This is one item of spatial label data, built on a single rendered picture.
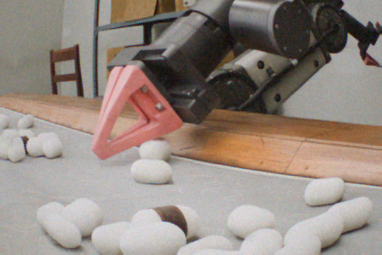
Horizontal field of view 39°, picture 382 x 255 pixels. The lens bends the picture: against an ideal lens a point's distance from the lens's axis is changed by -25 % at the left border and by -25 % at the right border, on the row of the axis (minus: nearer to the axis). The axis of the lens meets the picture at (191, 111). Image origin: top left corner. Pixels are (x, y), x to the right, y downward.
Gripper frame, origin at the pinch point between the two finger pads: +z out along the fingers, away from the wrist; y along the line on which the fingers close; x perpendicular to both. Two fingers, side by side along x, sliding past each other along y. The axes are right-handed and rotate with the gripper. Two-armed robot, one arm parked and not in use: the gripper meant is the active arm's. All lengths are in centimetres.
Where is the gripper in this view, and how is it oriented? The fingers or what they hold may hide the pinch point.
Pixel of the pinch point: (101, 147)
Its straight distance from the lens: 57.3
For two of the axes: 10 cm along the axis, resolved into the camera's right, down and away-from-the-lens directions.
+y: 5.2, 0.6, -8.5
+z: -6.2, 7.1, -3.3
